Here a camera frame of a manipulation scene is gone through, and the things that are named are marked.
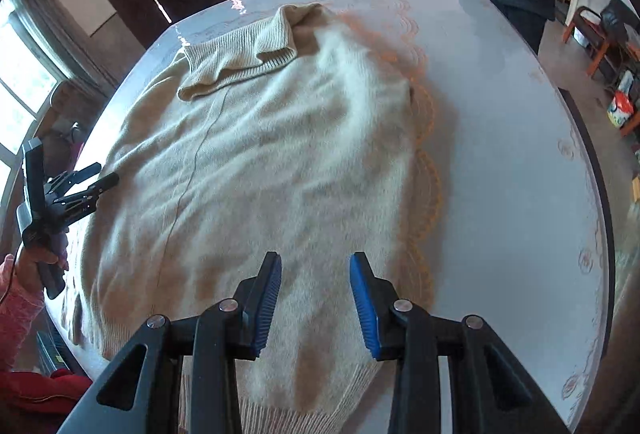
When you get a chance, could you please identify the brown armchair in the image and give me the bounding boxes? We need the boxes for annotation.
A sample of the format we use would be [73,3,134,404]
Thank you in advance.
[37,79,108,165]

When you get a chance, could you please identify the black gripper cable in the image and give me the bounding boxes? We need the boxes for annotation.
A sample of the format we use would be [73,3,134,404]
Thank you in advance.
[0,244,26,305]

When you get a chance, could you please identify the person's left hand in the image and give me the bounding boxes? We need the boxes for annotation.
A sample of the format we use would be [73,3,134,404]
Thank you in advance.
[17,231,69,295]

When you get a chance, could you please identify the person's red clothing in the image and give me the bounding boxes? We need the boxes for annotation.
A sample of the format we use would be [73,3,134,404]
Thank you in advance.
[0,366,93,434]

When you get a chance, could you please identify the large side window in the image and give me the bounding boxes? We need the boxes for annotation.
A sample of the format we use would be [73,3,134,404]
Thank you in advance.
[0,0,66,215]

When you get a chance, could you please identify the white floral tablecloth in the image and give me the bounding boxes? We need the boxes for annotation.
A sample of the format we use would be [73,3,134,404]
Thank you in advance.
[45,0,613,430]

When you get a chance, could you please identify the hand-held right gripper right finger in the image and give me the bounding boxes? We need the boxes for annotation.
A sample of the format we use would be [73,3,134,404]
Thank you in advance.
[349,252,571,434]

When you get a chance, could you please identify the grey curtain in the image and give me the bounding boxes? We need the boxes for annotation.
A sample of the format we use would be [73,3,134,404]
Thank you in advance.
[10,0,121,100]

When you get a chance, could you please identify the beige knitted sweater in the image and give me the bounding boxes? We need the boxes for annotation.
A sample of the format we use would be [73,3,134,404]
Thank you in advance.
[65,3,443,434]

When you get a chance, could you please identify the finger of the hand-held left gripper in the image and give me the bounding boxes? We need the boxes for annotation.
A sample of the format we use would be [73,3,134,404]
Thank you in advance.
[52,172,120,220]
[47,162,102,200]

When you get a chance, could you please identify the person's left forearm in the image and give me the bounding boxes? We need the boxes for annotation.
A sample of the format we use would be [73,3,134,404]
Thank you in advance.
[0,253,46,372]

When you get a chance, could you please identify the wooden armchair black cushion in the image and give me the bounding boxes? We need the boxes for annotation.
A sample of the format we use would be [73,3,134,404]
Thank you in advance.
[565,0,640,80]

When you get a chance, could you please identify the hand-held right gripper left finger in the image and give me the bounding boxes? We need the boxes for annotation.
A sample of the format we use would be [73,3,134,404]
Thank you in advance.
[57,251,283,434]

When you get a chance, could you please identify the colourful snack bag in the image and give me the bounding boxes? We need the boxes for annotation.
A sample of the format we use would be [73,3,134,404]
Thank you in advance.
[606,90,633,129]

